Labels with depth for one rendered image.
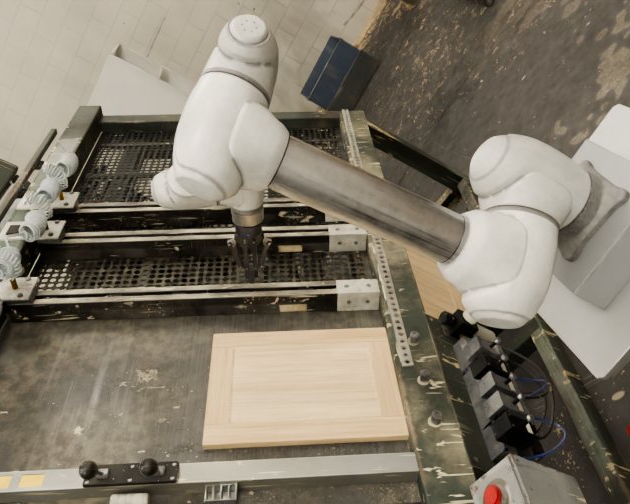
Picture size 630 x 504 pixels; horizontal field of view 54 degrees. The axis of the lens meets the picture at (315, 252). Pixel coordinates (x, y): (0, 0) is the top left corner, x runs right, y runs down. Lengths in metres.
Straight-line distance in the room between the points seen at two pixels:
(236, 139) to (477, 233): 0.47
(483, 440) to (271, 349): 0.60
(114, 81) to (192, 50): 1.51
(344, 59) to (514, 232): 4.60
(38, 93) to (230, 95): 5.88
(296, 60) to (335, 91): 1.07
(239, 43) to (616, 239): 0.81
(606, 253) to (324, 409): 0.74
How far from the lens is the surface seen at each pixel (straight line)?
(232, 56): 1.09
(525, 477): 1.21
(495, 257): 1.17
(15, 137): 7.06
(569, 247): 1.39
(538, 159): 1.28
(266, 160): 1.04
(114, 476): 1.48
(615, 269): 1.38
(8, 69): 6.90
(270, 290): 1.84
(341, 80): 5.71
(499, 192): 1.27
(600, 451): 2.08
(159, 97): 5.27
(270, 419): 1.56
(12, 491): 1.55
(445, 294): 2.58
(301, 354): 1.70
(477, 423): 1.59
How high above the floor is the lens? 1.76
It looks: 20 degrees down
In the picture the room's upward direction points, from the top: 65 degrees counter-clockwise
